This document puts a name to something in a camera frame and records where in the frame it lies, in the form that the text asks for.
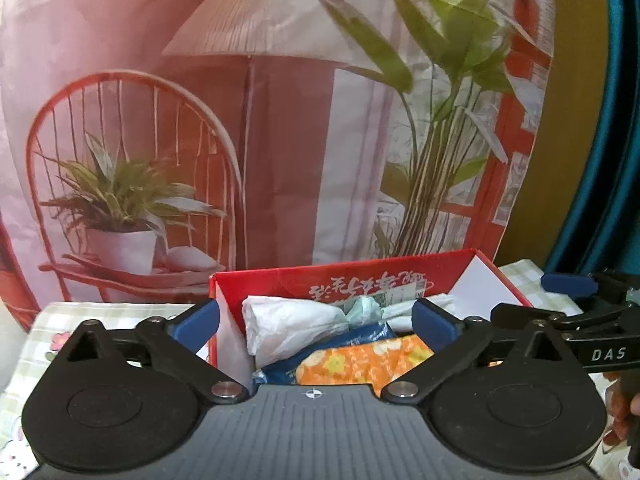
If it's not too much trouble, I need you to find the pale green tissue pack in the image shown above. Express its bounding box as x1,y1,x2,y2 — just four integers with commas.
344,296,387,332

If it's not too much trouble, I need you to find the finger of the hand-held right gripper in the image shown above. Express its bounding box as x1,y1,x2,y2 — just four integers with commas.
541,270,640,306
490,302,626,335

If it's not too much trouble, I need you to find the person's right hand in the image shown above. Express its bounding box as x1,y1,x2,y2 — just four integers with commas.
604,374,640,445

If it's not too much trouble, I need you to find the white plastic bag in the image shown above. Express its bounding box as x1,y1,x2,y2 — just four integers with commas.
242,295,352,367

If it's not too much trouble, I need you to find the orange floral packet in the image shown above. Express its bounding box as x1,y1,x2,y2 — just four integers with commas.
295,334,436,390

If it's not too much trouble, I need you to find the teal curtain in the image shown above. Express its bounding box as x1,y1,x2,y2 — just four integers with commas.
542,0,640,281

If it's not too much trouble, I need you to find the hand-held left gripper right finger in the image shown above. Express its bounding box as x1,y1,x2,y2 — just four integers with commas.
381,297,567,405

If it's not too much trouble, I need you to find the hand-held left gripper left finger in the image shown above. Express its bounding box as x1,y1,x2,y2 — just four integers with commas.
65,301,249,404

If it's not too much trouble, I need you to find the red cardboard box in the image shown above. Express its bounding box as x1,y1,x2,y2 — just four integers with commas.
208,248,534,386

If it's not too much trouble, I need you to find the printed wall backdrop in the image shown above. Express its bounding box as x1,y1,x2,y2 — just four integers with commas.
0,0,556,306

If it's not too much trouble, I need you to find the blue plastic packet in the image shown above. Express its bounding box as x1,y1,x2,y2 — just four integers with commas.
252,322,397,386

